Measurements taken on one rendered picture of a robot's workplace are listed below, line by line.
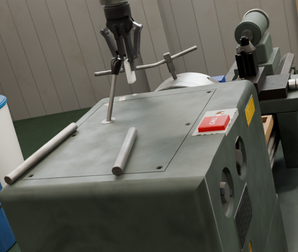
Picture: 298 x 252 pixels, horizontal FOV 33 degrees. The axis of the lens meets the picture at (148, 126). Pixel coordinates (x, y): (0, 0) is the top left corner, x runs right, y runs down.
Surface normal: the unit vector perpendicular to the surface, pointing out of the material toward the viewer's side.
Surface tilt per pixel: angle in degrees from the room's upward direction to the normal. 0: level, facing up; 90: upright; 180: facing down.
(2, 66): 90
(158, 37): 90
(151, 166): 0
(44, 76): 90
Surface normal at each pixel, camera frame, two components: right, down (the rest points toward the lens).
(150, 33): -0.20, 0.40
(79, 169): -0.25, -0.90
